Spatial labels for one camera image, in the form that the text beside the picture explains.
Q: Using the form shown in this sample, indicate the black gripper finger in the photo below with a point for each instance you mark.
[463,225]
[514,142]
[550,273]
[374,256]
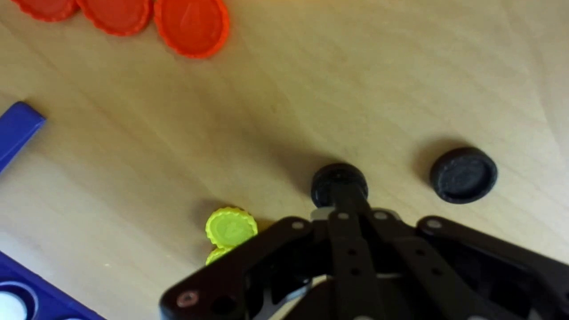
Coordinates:
[356,289]

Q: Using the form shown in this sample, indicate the yellow disc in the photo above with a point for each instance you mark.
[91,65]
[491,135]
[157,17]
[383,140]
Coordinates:
[218,252]
[230,225]

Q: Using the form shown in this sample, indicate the black disc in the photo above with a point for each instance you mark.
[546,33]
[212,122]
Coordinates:
[335,181]
[463,174]

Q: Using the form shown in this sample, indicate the red disc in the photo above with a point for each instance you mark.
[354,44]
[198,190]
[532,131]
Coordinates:
[118,16]
[49,9]
[196,28]

